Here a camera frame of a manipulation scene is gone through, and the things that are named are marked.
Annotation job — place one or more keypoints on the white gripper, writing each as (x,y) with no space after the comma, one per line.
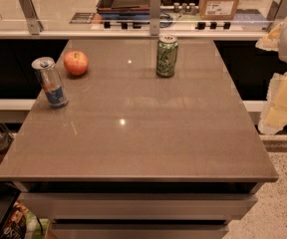
(274,114)

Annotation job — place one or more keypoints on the green soda can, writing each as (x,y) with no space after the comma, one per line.
(166,55)

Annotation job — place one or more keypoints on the redbull can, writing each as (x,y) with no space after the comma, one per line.
(50,81)

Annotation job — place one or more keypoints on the cardboard box with label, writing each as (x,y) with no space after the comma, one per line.
(217,9)

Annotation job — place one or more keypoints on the red apple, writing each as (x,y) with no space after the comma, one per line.
(76,63)

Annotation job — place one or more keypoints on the grey table drawer cabinet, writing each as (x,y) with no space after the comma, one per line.
(139,215)

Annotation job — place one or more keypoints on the snack bag on floor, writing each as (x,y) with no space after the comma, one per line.
(22,223)

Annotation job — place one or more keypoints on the middle metal glass bracket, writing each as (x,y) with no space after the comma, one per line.
(154,15)

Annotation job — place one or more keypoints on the left metal glass bracket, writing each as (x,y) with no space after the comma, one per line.
(35,26)

